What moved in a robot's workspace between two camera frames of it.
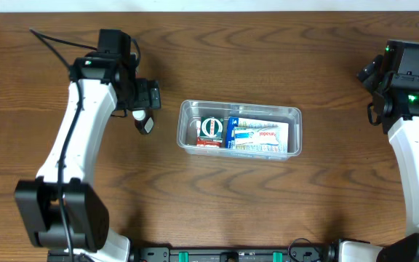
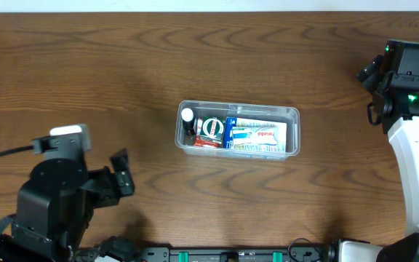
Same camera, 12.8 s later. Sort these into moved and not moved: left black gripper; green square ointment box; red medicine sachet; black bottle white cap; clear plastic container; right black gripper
Moved: left black gripper; black bottle white cap
Not moved: green square ointment box; red medicine sachet; right black gripper; clear plastic container
